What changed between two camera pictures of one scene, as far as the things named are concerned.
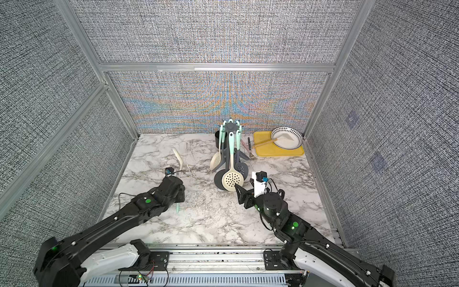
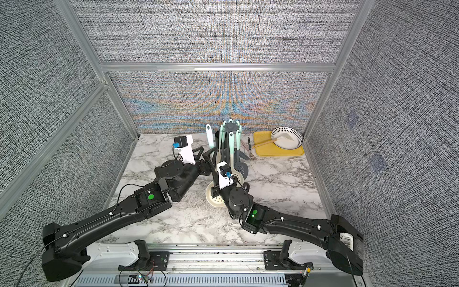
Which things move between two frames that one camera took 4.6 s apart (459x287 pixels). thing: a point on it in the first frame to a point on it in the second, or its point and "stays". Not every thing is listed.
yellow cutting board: (271, 149) stays
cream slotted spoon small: (178, 204) to (216, 201)
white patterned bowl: (288, 137) stays
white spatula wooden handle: (282, 138) stays
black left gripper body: (180, 198) to (205, 170)
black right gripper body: (250, 197) to (220, 192)
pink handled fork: (250, 154) stays
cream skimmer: (232, 179) stays
